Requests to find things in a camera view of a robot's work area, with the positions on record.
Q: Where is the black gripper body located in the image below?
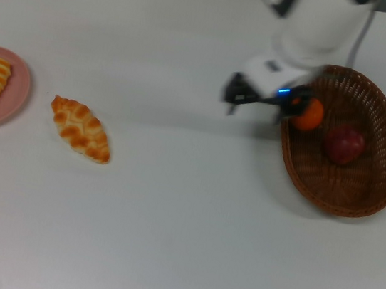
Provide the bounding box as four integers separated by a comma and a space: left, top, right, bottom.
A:
255, 84, 296, 110

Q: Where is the toy orange fruit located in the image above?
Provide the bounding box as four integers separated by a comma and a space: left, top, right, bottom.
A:
288, 95, 326, 134

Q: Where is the red toy apple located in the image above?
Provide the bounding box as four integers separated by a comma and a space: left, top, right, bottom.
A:
321, 122, 368, 167

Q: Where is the braided toy bread loaf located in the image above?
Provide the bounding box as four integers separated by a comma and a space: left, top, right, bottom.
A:
43, 94, 118, 167

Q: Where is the brown woven basket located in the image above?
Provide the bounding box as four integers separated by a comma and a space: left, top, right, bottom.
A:
266, 58, 386, 224

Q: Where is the pink plate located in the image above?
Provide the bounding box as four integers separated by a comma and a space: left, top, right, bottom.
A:
0, 46, 36, 136

